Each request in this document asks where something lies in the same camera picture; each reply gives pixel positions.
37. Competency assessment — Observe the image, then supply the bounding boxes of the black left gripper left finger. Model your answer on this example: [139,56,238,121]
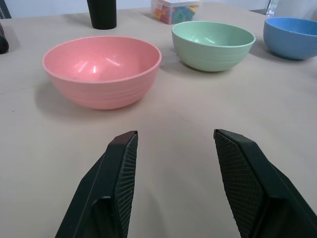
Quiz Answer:
[54,130,139,238]

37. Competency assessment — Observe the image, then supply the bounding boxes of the blue plastic bowl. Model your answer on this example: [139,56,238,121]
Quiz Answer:
[263,16,317,60]

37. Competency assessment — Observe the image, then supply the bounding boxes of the green plastic bowl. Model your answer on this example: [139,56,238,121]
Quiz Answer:
[171,20,256,72]

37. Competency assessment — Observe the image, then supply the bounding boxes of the pink plastic bowl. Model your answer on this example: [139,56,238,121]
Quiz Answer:
[41,36,162,110]

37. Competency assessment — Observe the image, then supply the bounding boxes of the black cup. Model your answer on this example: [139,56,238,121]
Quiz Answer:
[87,0,117,30]

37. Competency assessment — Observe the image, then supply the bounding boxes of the dark rounded object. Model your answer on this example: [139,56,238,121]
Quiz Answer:
[0,21,10,56]

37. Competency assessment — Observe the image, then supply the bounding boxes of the clear box of coloured blocks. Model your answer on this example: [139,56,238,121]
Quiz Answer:
[151,0,203,25]

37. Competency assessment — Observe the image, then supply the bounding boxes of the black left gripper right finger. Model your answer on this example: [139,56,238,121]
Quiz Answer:
[213,128,317,238]

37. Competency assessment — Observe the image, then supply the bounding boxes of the dark perforated panel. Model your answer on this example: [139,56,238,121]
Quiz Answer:
[0,5,12,20]

